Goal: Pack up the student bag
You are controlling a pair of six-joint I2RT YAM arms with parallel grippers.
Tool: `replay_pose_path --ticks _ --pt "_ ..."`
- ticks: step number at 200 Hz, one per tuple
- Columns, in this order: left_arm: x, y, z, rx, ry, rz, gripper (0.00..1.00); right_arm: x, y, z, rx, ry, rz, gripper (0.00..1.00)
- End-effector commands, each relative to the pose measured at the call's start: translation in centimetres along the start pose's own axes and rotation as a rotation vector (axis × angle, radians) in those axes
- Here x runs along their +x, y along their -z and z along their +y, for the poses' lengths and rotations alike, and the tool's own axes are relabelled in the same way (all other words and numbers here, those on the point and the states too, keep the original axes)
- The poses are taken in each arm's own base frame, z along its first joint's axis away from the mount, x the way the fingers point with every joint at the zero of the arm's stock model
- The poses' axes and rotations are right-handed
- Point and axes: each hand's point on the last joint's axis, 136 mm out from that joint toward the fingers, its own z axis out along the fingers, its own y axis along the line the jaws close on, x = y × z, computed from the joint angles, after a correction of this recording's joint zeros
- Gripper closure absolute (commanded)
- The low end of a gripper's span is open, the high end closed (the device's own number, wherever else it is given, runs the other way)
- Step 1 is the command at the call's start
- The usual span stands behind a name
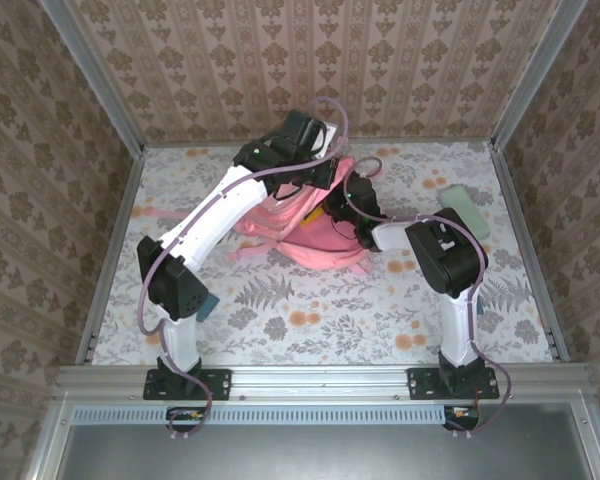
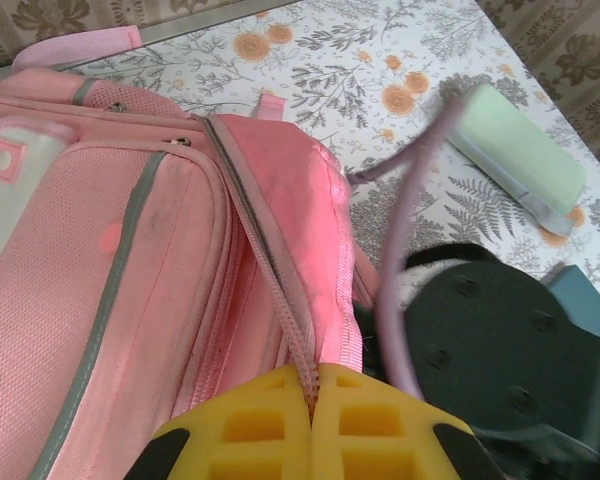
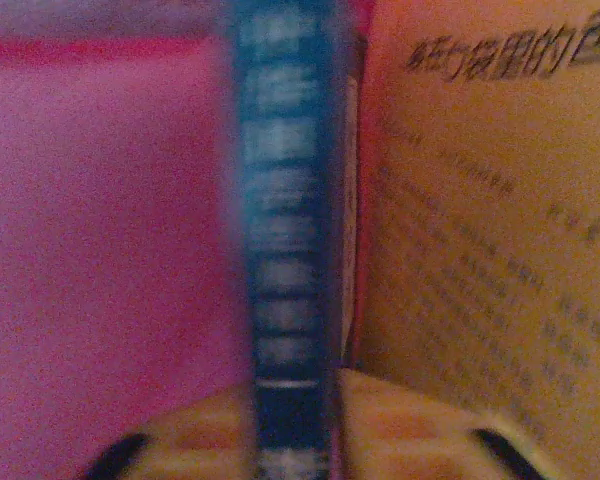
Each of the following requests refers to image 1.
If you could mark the pink student backpack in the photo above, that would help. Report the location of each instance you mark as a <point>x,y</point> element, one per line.
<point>320,245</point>

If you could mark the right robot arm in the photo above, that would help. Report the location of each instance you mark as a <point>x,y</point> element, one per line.
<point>455,320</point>

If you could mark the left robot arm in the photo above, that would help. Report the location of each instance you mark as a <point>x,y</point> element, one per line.
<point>220,210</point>

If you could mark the pale green pencil case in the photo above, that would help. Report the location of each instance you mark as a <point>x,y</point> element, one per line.
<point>472,210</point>

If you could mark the floral tablecloth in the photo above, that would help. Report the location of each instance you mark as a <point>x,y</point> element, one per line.
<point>330,320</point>

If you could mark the small teal notebook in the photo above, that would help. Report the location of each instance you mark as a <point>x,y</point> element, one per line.
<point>209,307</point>

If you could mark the grey metal panel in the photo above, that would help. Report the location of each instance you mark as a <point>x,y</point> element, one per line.
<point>330,455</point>

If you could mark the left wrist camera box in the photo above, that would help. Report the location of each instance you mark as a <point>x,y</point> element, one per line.
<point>330,140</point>

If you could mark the aluminium side rail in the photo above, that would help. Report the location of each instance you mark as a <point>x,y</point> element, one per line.
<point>520,210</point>
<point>122,210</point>

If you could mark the aluminium cross rail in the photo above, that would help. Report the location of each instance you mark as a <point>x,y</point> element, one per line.
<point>320,380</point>

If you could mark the aluminium corner post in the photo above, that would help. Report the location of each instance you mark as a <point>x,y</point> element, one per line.
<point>530,85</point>
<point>100,85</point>

